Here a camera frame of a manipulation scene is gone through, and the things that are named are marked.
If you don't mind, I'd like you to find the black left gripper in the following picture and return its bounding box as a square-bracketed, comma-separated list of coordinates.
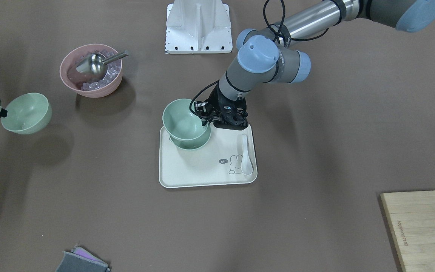
[194, 88, 249, 131]

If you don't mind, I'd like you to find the green bowl end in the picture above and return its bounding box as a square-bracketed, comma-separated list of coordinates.
[1, 93, 53, 134]

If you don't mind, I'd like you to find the green bowl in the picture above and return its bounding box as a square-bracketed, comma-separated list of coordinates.
[170, 126, 212, 150]
[162, 98, 208, 141]

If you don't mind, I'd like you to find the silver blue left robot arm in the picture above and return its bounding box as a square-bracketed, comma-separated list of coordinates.
[189, 0, 435, 130]

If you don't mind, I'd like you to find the green bowl on tray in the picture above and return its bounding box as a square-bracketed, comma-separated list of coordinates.
[170, 126, 212, 150]

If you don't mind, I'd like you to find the cream serving tray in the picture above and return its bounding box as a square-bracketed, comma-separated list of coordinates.
[159, 125, 258, 188]

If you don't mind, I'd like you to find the white ceramic spoon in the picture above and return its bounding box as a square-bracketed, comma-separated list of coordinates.
[241, 134, 253, 176]

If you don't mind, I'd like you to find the pink bowl with ice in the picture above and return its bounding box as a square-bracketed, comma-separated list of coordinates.
[59, 43, 129, 98]

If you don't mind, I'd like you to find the metal ice scoop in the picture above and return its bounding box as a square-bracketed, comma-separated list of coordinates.
[75, 50, 130, 76]

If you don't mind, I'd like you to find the grey folded cloth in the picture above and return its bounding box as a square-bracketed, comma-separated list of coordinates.
[55, 246, 111, 272]

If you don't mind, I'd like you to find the bamboo cutting board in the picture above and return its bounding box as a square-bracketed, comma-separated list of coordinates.
[380, 190, 435, 272]

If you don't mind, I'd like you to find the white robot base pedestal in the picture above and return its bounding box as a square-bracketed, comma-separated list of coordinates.
[165, 0, 233, 54]

